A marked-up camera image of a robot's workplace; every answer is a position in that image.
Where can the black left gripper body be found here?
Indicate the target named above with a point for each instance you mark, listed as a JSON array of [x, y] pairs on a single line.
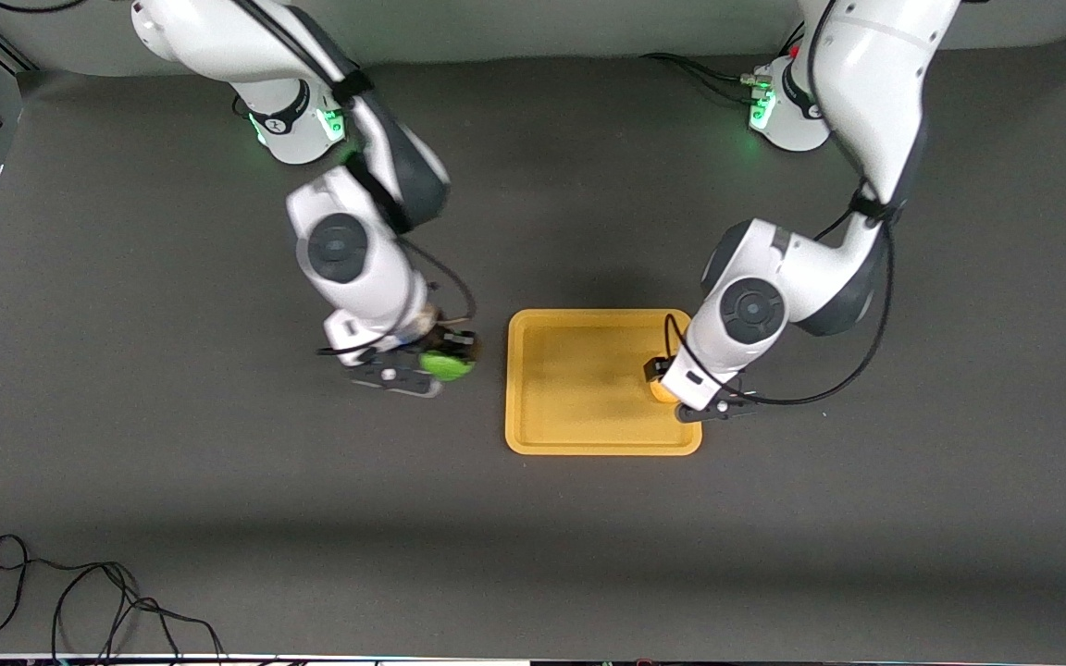
[[654, 370]]

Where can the yellow potato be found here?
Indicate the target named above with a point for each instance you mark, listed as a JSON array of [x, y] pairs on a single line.
[[661, 392]]

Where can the green apple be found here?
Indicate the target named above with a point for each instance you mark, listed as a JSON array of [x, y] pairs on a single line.
[[447, 366]]

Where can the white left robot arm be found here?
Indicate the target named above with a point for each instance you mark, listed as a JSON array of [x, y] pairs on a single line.
[[774, 296]]

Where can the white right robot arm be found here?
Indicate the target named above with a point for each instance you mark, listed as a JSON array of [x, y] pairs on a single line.
[[357, 259]]

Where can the orange plastic tray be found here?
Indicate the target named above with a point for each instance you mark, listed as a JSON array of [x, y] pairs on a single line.
[[579, 388]]

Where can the dark grey table mat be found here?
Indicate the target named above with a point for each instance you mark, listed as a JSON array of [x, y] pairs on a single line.
[[533, 555]]

